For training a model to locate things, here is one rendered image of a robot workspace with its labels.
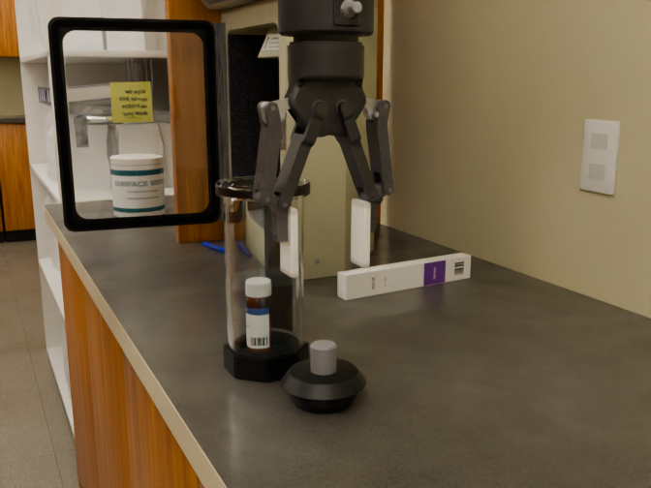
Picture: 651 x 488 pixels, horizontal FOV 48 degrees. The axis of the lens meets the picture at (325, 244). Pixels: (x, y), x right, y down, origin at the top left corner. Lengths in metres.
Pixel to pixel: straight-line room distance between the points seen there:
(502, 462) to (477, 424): 0.07
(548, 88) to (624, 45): 0.17
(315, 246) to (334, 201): 0.08
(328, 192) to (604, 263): 0.46
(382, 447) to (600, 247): 0.65
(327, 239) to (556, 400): 0.56
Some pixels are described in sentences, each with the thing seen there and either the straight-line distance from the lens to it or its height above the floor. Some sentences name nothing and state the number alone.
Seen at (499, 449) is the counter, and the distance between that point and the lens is 0.73.
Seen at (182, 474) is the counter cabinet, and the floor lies 0.80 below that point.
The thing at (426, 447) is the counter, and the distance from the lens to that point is 0.72.
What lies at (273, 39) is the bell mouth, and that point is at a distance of 1.31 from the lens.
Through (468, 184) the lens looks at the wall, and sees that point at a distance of 1.49.
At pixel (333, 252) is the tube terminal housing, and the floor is 0.98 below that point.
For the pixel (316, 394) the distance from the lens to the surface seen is 0.75.
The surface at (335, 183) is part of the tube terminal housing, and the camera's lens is 1.25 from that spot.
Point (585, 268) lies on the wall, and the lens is 1.28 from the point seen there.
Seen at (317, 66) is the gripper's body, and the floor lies 1.29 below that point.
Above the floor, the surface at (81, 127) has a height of 1.19.
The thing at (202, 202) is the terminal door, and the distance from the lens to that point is 1.49.
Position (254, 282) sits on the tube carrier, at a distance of 0.81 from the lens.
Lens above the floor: 1.28
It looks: 13 degrees down
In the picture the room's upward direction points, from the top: straight up
